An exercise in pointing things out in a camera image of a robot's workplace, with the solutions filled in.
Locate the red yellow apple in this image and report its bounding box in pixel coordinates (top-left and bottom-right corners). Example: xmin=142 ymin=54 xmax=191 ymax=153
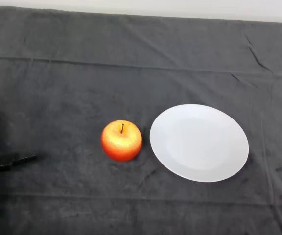
xmin=100 ymin=119 xmax=143 ymax=162

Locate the white round plate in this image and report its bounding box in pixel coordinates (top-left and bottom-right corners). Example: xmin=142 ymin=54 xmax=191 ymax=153
xmin=149 ymin=104 xmax=250 ymax=183

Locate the black cloth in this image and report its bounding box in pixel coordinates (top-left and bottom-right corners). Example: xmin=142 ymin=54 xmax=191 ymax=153
xmin=0 ymin=6 xmax=282 ymax=235

